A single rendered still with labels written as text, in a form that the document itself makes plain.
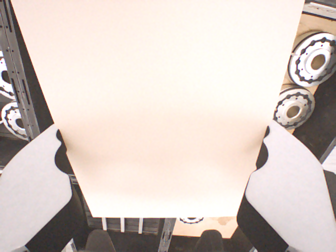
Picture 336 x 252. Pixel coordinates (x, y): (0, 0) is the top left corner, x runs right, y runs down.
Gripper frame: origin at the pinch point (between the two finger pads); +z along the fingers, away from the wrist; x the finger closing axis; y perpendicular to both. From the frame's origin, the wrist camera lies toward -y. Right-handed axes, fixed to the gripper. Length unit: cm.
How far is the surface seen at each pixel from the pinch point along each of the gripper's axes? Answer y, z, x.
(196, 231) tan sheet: 64, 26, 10
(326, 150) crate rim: 17.0, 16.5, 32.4
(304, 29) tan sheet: -4.6, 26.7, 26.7
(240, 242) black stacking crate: 63, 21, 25
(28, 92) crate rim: 3.6, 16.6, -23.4
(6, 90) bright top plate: 5.2, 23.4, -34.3
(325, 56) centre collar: -0.2, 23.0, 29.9
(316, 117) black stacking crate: 12.7, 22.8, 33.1
